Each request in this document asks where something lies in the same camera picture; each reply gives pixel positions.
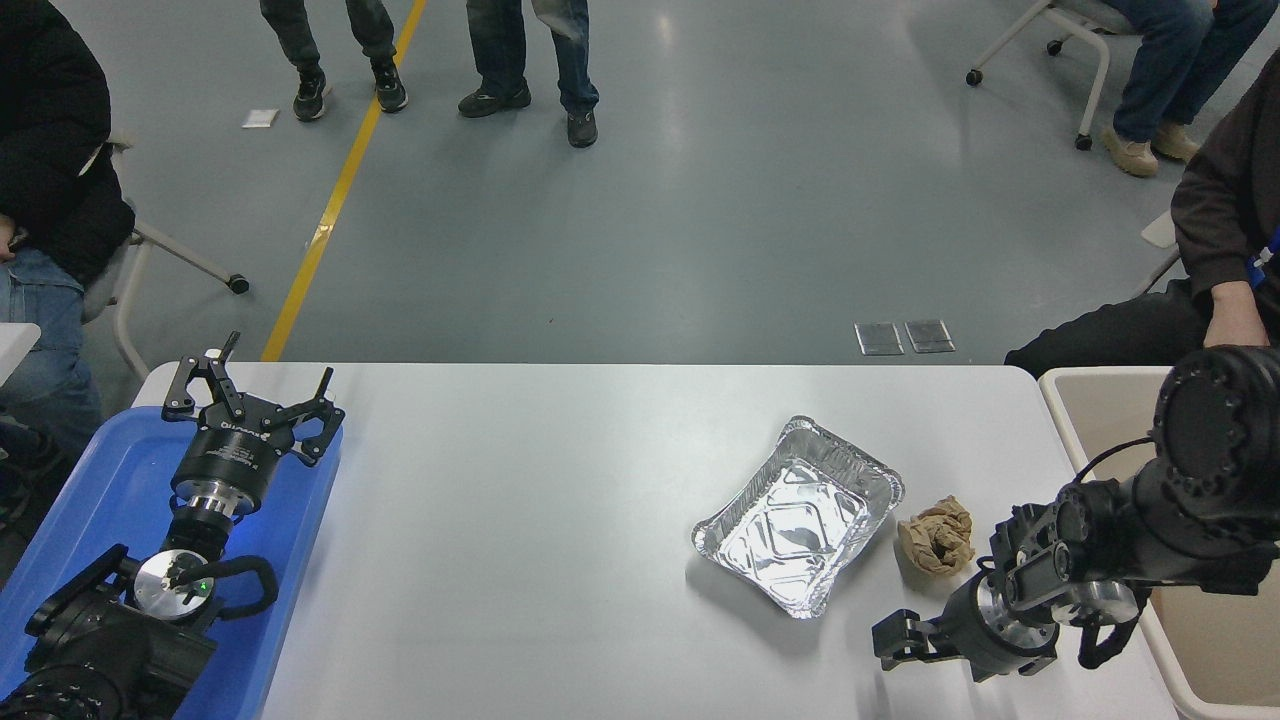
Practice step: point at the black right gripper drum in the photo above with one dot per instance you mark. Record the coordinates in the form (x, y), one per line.
(955, 625)

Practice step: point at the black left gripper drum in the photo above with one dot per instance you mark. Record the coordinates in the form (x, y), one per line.
(232, 452)

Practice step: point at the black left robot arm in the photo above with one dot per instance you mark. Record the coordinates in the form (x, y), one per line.
(110, 640)

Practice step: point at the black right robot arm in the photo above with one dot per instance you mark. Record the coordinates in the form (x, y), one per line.
(1210, 480)

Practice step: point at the person's hand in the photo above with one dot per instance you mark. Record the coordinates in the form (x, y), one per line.
(1235, 322)

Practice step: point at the crumpled tan paper ball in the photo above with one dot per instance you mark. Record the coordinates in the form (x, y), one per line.
(937, 537)

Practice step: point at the blue plastic tray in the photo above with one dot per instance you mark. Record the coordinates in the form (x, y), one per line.
(100, 490)

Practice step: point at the white wheeled chair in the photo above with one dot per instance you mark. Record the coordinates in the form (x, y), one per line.
(1160, 235)
(135, 270)
(1070, 25)

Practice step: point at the silver foil tray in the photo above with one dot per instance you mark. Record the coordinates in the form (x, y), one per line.
(795, 520)

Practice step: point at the white table corner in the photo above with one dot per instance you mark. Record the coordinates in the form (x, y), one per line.
(15, 345)

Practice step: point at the large pale bin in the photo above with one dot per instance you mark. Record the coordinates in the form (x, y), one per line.
(1105, 420)

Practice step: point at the seated person beside blue tray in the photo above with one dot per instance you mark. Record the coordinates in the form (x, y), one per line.
(50, 150)

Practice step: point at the metal floor plate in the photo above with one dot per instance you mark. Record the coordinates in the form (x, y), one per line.
(930, 336)
(879, 338)

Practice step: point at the standing person with black sneakers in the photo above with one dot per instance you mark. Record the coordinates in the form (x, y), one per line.
(310, 60)

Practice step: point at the standing person with dark shoes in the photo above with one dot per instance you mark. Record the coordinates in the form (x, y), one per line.
(500, 60)

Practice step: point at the seated person beside bin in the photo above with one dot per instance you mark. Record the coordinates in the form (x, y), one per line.
(1215, 210)

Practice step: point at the seated person with tan shoes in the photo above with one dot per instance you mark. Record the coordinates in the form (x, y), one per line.
(1170, 70)

